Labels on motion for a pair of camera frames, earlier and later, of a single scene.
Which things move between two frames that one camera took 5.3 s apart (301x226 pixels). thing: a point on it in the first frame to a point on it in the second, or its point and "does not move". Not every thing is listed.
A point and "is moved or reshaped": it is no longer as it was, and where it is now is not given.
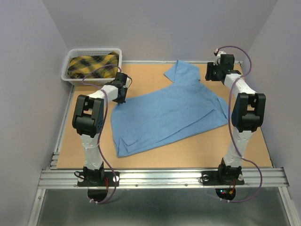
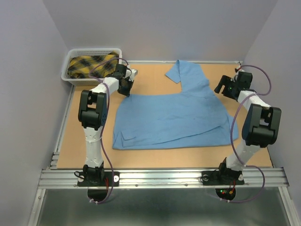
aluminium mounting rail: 164,177 does not move
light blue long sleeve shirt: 186,106 is moved or reshaped
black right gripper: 209,75 to 225,80
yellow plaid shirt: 101,66 does not move
